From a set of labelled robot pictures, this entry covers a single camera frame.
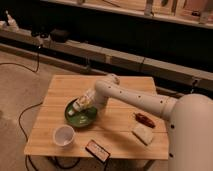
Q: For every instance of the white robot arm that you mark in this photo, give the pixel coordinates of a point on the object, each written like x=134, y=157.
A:
x=190, y=120

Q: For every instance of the green ceramic plate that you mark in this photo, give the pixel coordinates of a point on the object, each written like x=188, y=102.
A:
x=80, y=119

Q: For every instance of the white plastic bottle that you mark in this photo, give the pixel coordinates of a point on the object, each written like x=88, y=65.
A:
x=82, y=102

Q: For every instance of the dark red snack wrapper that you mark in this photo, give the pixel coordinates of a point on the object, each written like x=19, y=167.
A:
x=144, y=120

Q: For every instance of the wooden table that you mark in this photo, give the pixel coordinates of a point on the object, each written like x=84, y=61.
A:
x=112, y=129

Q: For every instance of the black device on ledge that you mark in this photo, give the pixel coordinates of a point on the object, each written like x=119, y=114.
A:
x=59, y=35

